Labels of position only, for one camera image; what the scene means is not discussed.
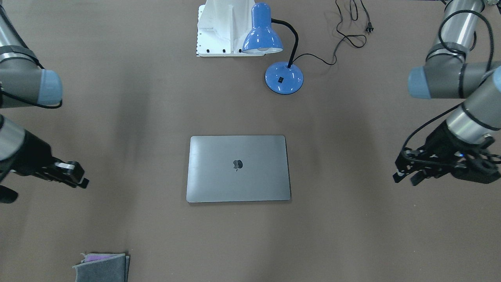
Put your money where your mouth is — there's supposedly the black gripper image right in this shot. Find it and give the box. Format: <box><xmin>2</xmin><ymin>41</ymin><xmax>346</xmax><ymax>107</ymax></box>
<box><xmin>393</xmin><ymin>121</ymin><xmax>494</xmax><ymax>186</ymax></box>

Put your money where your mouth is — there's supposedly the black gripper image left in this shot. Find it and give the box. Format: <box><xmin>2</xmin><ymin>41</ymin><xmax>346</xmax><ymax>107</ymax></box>
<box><xmin>11</xmin><ymin>131</ymin><xmax>90</xmax><ymax>189</ymax></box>

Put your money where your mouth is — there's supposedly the grey laptop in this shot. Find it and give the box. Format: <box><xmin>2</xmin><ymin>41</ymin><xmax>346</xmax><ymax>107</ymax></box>
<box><xmin>186</xmin><ymin>135</ymin><xmax>292</xmax><ymax>203</ymax></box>

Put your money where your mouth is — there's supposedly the robot arm image left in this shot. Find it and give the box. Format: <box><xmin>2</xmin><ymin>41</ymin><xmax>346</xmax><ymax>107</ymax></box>
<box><xmin>0</xmin><ymin>7</ymin><xmax>89</xmax><ymax>189</ymax></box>

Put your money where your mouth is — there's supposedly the purple cloth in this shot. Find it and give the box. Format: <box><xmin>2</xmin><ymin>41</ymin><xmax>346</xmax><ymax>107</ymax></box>
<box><xmin>81</xmin><ymin>253</ymin><xmax>119</xmax><ymax>264</ymax></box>

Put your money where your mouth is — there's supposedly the grey folded cloth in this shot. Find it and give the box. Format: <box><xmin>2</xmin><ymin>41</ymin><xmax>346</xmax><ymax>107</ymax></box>
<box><xmin>73</xmin><ymin>253</ymin><xmax>130</xmax><ymax>282</ymax></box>

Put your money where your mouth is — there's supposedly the blue desk lamp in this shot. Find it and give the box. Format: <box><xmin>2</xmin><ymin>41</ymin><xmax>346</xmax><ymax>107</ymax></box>
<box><xmin>241</xmin><ymin>2</ymin><xmax>304</xmax><ymax>95</ymax></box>

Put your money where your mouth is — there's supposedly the black wrist camera image right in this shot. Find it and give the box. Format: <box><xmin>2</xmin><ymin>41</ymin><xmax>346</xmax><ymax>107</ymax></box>
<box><xmin>451</xmin><ymin>149</ymin><xmax>501</xmax><ymax>184</ymax></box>

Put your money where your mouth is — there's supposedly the black braided cable image left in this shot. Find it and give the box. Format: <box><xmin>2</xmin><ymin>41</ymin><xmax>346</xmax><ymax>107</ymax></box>
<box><xmin>0</xmin><ymin>90</ymin><xmax>63</xmax><ymax>109</ymax></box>

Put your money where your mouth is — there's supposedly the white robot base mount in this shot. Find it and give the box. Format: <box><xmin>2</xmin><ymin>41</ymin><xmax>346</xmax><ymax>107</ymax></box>
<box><xmin>196</xmin><ymin>0</ymin><xmax>262</xmax><ymax>57</ymax></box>

